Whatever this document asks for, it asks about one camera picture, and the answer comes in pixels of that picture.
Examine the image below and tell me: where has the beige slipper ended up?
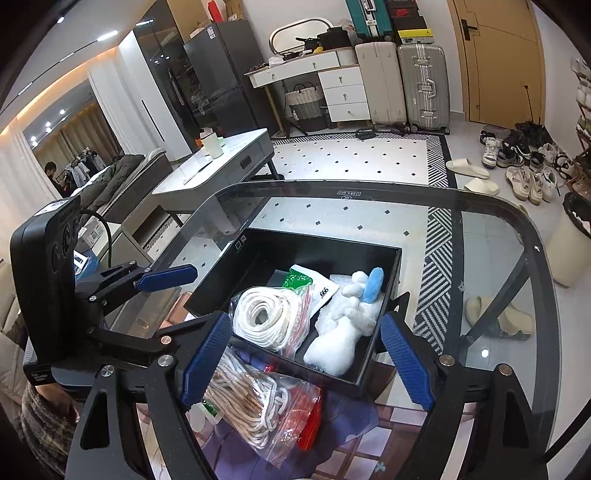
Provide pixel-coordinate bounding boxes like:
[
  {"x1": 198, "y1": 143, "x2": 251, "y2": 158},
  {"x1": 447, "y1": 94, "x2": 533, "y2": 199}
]
[
  {"x1": 445, "y1": 158, "x2": 491, "y2": 180},
  {"x1": 464, "y1": 178, "x2": 501, "y2": 197}
]

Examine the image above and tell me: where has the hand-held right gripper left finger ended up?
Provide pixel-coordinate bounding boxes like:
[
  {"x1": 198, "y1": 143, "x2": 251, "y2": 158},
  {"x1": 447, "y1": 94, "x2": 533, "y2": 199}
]
[{"x1": 67, "y1": 311, "x2": 232, "y2": 480}]

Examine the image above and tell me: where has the wooden shoe rack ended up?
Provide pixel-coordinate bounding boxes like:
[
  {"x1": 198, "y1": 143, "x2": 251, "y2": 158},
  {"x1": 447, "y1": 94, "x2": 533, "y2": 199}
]
[{"x1": 561, "y1": 58, "x2": 591, "y2": 200}]

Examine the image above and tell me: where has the wicker basket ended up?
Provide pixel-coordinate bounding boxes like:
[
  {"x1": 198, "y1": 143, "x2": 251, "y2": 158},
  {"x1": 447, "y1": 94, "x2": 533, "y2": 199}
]
[{"x1": 284, "y1": 80, "x2": 331, "y2": 133}]

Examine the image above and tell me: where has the black umbrella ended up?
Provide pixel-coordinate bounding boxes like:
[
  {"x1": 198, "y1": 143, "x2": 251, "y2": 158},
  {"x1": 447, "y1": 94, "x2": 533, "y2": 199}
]
[{"x1": 515, "y1": 84, "x2": 555, "y2": 149}]

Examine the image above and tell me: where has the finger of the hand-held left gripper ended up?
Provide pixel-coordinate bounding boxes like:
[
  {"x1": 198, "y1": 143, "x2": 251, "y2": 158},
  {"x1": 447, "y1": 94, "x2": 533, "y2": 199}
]
[
  {"x1": 87, "y1": 263, "x2": 199, "y2": 302},
  {"x1": 88, "y1": 311, "x2": 222, "y2": 352}
]

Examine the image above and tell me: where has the beige suitcase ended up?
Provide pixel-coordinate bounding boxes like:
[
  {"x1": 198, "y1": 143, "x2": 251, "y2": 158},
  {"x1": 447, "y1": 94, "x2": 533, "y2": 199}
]
[{"x1": 355, "y1": 41, "x2": 407, "y2": 127}]

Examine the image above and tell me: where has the zip bag of white cord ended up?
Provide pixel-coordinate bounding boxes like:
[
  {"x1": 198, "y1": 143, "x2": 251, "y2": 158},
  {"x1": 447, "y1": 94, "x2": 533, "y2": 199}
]
[{"x1": 229, "y1": 285, "x2": 315, "y2": 359}]

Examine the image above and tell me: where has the white plush toy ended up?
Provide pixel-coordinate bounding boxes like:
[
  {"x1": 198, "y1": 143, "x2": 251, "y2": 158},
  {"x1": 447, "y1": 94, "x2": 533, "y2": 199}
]
[{"x1": 303, "y1": 268, "x2": 387, "y2": 376}]

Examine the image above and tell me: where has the white foam sheet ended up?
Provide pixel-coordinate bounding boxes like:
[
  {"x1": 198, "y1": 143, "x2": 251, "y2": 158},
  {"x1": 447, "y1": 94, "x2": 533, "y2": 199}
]
[{"x1": 314, "y1": 273, "x2": 358, "y2": 344}]

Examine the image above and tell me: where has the black and red shoe box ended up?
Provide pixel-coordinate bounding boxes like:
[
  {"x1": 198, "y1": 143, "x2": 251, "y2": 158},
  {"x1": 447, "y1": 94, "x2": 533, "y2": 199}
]
[{"x1": 385, "y1": 0, "x2": 424, "y2": 19}]

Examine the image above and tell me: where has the person's left forearm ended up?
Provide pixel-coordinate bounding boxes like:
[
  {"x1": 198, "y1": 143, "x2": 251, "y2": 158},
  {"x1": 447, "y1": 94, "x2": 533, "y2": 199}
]
[{"x1": 19, "y1": 382, "x2": 85, "y2": 478}]

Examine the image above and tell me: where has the dark grey refrigerator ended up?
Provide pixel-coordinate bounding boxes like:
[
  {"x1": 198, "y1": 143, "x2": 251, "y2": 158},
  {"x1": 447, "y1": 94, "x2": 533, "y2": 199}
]
[{"x1": 183, "y1": 21, "x2": 260, "y2": 136}]

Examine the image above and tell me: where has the white dressing table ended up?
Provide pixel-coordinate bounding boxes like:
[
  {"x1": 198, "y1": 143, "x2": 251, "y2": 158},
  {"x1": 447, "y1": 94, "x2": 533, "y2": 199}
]
[{"x1": 249, "y1": 48, "x2": 370, "y2": 137}]

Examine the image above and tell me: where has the oval white mirror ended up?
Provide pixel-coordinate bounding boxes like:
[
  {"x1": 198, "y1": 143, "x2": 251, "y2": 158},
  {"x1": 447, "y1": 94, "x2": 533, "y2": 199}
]
[{"x1": 269, "y1": 18, "x2": 330, "y2": 59}]

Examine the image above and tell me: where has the white coffee table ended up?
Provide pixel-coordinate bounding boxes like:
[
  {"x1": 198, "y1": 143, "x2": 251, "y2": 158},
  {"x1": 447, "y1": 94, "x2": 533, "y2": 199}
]
[{"x1": 152, "y1": 128, "x2": 278, "y2": 228}]

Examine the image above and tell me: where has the black bag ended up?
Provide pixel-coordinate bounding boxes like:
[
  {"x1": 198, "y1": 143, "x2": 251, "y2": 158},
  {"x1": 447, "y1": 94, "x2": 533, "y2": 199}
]
[{"x1": 316, "y1": 27, "x2": 354, "y2": 51}]

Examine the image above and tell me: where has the yellow and black shoe box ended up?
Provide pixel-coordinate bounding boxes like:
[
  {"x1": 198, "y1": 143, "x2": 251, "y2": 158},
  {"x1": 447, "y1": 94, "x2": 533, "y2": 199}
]
[{"x1": 397, "y1": 28, "x2": 434, "y2": 46}]

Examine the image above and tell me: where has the wooden door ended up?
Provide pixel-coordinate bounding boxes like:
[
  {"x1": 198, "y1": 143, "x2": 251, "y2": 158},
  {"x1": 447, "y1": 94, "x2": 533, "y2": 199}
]
[{"x1": 445, "y1": 0, "x2": 542, "y2": 133}]

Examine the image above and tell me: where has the green and white packet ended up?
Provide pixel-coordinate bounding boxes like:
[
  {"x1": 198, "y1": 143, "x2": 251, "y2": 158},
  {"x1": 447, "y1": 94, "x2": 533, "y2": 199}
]
[{"x1": 283, "y1": 265, "x2": 345, "y2": 319}]

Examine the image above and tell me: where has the beige trash bin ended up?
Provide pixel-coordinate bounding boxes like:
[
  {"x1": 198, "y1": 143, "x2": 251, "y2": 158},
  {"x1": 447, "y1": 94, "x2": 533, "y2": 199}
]
[{"x1": 545, "y1": 191, "x2": 591, "y2": 287}]

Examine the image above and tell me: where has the pile of shoes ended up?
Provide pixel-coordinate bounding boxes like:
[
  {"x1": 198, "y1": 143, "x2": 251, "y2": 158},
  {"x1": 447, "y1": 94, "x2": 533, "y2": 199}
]
[{"x1": 479, "y1": 121, "x2": 574, "y2": 206}]

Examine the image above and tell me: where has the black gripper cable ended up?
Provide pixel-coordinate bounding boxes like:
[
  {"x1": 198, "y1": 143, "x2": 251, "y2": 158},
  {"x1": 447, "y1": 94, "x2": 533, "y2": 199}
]
[{"x1": 79, "y1": 210, "x2": 114, "y2": 274}]

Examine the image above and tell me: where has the silver suitcase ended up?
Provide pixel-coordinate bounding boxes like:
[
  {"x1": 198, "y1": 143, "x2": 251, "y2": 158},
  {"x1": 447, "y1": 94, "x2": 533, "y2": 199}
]
[{"x1": 397, "y1": 42, "x2": 451, "y2": 135}]

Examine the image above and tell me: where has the dark glass wardrobe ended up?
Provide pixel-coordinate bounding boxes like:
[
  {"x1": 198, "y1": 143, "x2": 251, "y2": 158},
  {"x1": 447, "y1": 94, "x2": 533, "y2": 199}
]
[{"x1": 133, "y1": 0, "x2": 205, "y2": 139}]

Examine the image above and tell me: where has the teal suitcase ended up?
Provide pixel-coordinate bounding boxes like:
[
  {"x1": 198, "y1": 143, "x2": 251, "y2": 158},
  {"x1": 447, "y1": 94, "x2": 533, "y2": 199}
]
[{"x1": 345, "y1": 0, "x2": 394, "y2": 40}]

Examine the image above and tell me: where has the zip bag of beige rope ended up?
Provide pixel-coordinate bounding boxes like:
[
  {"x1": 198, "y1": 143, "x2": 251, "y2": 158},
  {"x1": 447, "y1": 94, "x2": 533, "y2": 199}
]
[{"x1": 198, "y1": 346, "x2": 324, "y2": 465}]

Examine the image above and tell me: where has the black cardboard box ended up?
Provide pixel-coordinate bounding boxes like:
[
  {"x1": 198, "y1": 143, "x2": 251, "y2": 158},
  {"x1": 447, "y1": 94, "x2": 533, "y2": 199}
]
[{"x1": 184, "y1": 226, "x2": 404, "y2": 387}]

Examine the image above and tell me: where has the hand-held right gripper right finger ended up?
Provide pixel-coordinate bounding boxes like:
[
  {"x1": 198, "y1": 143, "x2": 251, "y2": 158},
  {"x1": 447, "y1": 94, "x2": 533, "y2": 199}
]
[{"x1": 379, "y1": 313, "x2": 550, "y2": 480}]

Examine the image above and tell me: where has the white cup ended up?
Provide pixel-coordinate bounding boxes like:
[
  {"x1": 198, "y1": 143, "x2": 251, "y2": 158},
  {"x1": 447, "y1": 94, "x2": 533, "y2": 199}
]
[{"x1": 203, "y1": 133, "x2": 225, "y2": 160}]

